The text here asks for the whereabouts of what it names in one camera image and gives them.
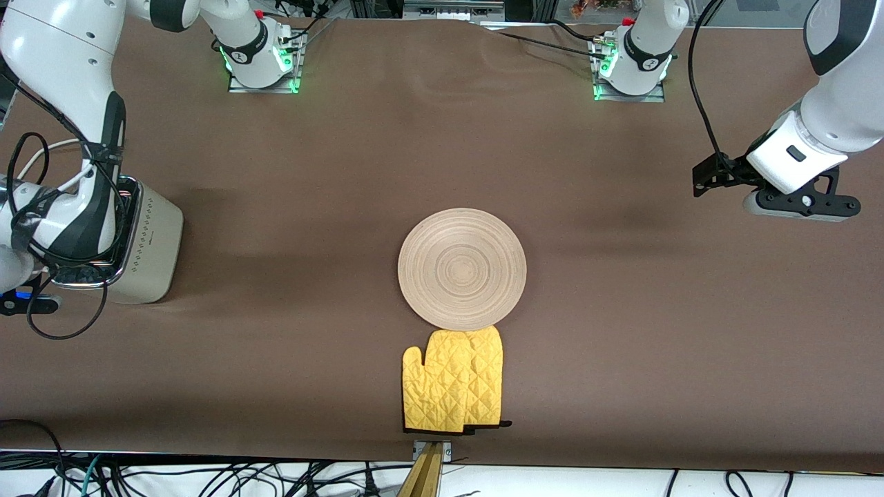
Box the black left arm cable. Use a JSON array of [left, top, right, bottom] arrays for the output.
[[688, 0, 733, 173]]

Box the large table cover sheet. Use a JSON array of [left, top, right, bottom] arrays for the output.
[[0, 10, 884, 477]]

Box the orange background object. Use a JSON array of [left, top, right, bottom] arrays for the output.
[[572, 0, 640, 18]]

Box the small metal bracket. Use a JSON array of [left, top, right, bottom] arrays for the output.
[[412, 440, 452, 462]]

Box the teal floor cable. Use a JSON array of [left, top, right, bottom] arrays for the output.
[[79, 454, 103, 497]]

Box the black cable on table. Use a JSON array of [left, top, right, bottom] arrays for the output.
[[549, 19, 605, 43], [496, 30, 610, 60]]

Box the round wooden plate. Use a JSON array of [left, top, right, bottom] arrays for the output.
[[397, 208, 528, 332]]

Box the beige and chrome toaster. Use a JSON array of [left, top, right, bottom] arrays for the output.
[[52, 176, 185, 305]]

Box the yellow quilted oven mitt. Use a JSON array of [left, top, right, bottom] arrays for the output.
[[402, 329, 474, 434], [461, 326, 513, 430]]

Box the white toaster power cable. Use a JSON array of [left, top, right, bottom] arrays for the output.
[[14, 137, 87, 182]]

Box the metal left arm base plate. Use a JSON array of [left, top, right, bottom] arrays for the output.
[[593, 38, 666, 103]]

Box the wooden post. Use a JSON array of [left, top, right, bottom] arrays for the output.
[[397, 442, 443, 497]]

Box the aluminium frame beam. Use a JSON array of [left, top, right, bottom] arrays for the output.
[[403, 0, 506, 21]]

